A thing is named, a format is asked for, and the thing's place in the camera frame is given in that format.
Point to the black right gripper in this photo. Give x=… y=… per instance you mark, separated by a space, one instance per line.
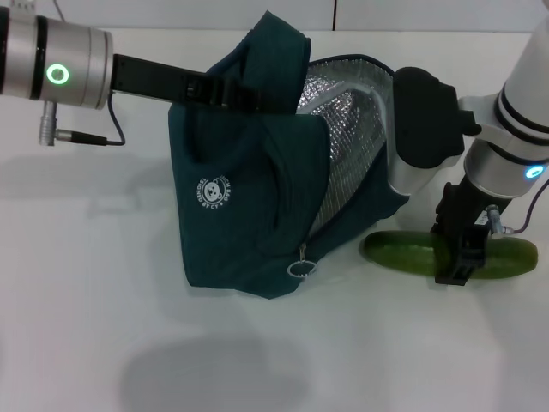
x=461 y=210

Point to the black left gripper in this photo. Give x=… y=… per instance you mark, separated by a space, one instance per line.
x=150 y=79

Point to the green cucumber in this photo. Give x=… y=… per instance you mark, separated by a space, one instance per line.
x=403 y=253

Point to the dark teal lunch bag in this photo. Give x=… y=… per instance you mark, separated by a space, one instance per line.
x=240 y=193

